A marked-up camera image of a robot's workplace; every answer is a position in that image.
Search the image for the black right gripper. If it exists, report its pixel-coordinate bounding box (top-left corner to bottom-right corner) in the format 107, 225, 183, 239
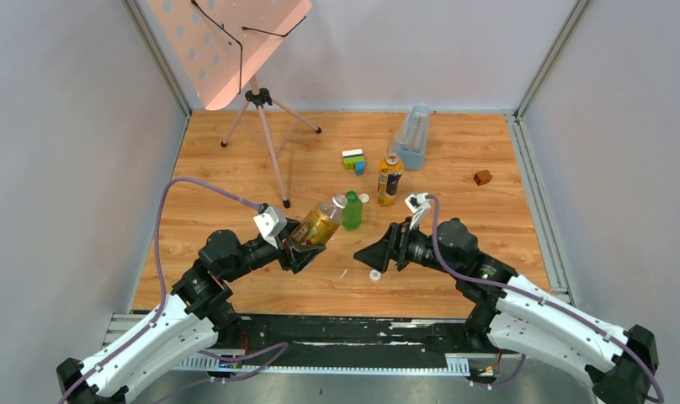
353, 217, 460, 278

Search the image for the red yellow tea bottle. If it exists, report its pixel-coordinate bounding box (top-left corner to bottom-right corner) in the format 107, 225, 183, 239
290, 194, 348, 251

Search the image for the green plastic bottle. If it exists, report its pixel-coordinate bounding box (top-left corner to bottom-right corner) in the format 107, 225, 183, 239
343, 190, 364, 231

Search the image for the yellow blue milk tea bottle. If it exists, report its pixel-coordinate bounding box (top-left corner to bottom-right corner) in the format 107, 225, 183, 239
377, 152, 404, 207

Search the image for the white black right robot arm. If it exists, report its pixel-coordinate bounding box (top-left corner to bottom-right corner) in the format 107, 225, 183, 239
353, 218, 665, 403

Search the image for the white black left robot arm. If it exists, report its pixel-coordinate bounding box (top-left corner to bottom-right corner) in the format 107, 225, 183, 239
56, 220, 326, 403

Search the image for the clear blue detergent bottle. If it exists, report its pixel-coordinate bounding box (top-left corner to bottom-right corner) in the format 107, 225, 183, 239
388, 104, 433, 171

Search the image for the coloured toy brick stack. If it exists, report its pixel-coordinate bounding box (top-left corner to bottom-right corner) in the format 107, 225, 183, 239
342, 148, 366, 176

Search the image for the brown small block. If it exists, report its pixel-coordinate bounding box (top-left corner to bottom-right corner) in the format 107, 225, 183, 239
473, 169, 492, 186

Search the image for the pink music stand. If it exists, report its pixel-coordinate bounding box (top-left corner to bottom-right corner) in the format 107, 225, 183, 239
145, 0, 323, 210

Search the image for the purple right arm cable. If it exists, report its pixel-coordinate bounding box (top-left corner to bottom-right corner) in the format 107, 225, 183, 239
426, 194, 666, 404

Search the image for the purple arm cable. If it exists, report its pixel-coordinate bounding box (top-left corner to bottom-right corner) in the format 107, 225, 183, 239
426, 194, 666, 404
58, 177, 266, 404

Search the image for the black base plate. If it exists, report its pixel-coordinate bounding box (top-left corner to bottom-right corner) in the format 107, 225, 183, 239
212, 314, 500, 369

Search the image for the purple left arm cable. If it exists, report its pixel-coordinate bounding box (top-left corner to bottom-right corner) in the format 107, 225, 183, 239
58, 177, 266, 404

